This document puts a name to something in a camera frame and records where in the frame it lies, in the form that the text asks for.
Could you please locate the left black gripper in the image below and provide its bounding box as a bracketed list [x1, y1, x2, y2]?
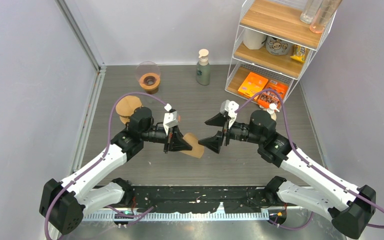
[141, 125, 193, 154]

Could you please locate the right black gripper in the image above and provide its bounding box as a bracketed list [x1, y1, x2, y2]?
[198, 112, 264, 154]

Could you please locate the pink glass dripper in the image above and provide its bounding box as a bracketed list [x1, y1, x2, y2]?
[135, 61, 161, 81]

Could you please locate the small wooden ring holder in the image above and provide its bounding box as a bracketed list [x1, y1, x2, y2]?
[138, 72, 161, 92]

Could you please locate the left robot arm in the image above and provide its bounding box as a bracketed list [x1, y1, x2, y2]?
[39, 106, 198, 239]

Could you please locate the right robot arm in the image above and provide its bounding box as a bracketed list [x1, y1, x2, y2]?
[199, 110, 377, 240]

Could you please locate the small glass with wood band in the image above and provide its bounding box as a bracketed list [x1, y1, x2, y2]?
[145, 88, 159, 95]

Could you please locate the orange snack packet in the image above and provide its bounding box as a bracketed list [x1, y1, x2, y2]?
[257, 80, 289, 109]

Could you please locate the orange box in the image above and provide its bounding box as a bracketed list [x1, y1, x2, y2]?
[237, 72, 269, 98]

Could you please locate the cream pump bottle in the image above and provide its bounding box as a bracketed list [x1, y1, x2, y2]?
[266, 103, 280, 121]

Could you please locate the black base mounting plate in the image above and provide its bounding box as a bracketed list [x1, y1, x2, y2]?
[111, 185, 286, 214]

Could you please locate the green pump bottle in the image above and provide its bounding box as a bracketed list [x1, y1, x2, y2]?
[195, 48, 211, 86]

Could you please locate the white paper roll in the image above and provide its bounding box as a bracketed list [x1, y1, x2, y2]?
[242, 28, 267, 50]

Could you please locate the cartoon printed tin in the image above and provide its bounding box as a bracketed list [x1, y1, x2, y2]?
[265, 35, 293, 56]

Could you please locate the yellow snack bag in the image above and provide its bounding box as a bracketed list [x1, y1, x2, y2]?
[290, 44, 309, 64]

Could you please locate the clear glass bottle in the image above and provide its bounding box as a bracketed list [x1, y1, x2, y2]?
[299, 0, 323, 24]

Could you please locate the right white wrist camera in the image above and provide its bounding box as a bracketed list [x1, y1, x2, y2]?
[220, 100, 239, 129]

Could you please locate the white wire wooden shelf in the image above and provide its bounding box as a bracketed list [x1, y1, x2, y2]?
[225, 0, 335, 99]

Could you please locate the aluminium frame rail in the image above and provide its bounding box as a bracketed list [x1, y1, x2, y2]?
[56, 0, 107, 174]

